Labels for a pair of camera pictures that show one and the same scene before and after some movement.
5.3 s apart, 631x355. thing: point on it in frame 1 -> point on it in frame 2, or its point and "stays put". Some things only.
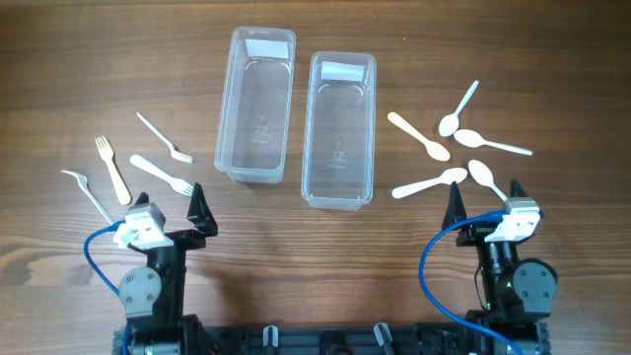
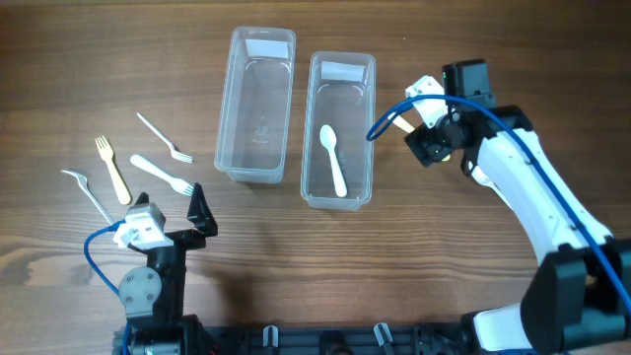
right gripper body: [474, 235] -> [436, 140]
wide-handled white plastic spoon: [451, 176] -> [328, 138]
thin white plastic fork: [175, 152] stays put
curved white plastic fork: [82, 180] stays put
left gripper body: [183, 241] stays put
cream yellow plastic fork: [105, 150] stays put
